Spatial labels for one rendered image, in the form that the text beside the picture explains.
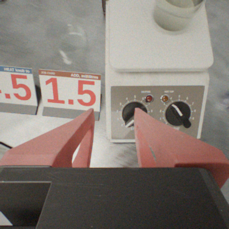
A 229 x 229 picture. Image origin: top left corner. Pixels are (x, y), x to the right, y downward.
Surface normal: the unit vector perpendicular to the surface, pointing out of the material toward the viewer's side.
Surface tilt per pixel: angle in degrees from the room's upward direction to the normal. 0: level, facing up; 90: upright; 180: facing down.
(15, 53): 0
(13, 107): 0
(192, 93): 30
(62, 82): 40
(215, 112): 0
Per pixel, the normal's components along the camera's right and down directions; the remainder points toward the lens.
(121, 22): 0.00, -0.23
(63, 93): -0.06, 0.45
